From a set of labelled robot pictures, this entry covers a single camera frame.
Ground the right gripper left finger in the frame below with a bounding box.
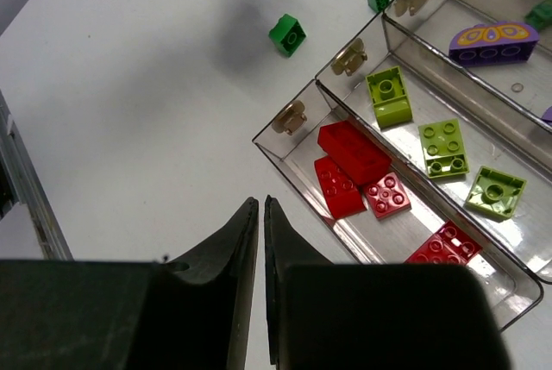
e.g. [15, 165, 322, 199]
[1, 198, 259, 369]

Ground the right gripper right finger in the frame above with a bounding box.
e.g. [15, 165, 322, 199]
[264, 197, 511, 369]

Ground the green lego plate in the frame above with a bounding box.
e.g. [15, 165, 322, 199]
[268, 14, 306, 57]

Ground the red curved lego piece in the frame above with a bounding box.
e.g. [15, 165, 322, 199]
[314, 156, 367, 220]

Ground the red small lego brick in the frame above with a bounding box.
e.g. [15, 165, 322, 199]
[362, 172, 411, 220]

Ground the red long lego brick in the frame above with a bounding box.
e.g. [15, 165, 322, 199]
[317, 121, 391, 185]

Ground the lime lego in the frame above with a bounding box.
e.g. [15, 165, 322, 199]
[366, 66, 413, 129]

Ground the purple curved lego piece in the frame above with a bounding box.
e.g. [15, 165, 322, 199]
[448, 22, 540, 67]

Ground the purple lego base brick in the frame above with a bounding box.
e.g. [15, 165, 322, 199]
[542, 107, 552, 125]

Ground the clear compartment organizer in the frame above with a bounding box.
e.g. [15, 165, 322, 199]
[254, 0, 551, 329]

